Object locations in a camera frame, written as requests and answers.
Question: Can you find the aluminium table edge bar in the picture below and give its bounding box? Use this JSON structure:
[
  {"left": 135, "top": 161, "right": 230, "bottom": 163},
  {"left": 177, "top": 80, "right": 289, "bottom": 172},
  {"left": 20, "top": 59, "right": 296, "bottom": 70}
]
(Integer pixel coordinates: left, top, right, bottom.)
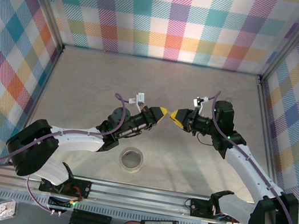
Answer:
[
  {"left": 240, "top": 75, "right": 293, "bottom": 186},
  {"left": 17, "top": 39, "right": 65, "bottom": 135}
]

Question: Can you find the clear tape roll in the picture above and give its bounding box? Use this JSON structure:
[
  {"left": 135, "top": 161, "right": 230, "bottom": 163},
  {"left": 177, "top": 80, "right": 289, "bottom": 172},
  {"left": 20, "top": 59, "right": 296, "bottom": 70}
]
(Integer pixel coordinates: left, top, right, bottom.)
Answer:
[{"left": 116, "top": 145, "right": 146, "bottom": 175}]

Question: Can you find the perforated metal strip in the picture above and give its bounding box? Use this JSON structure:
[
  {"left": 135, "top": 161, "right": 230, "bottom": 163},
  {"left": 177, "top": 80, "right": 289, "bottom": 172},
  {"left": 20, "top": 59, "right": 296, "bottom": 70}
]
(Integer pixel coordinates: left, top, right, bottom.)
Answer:
[{"left": 0, "top": 187, "right": 207, "bottom": 224}]

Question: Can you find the black ribbed box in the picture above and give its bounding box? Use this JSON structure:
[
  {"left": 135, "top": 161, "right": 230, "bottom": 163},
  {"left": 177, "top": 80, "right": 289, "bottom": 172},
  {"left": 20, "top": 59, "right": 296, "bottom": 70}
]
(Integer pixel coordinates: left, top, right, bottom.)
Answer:
[{"left": 68, "top": 207, "right": 114, "bottom": 224}]

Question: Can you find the small square white clock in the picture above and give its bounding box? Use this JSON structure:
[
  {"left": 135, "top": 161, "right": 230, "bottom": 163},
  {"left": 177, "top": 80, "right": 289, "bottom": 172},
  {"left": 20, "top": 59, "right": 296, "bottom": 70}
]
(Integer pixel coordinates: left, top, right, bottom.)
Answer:
[{"left": 0, "top": 198, "right": 20, "bottom": 224}]

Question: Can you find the thin black cable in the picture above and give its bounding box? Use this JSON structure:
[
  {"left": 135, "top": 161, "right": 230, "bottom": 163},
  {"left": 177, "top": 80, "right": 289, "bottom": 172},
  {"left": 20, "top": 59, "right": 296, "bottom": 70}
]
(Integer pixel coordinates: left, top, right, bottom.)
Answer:
[{"left": 195, "top": 133, "right": 215, "bottom": 147}]

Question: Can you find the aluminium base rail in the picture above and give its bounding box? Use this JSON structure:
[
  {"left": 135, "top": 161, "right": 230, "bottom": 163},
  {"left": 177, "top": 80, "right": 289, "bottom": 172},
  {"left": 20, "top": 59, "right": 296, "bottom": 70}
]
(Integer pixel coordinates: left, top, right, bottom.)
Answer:
[{"left": 0, "top": 159, "right": 255, "bottom": 224}]

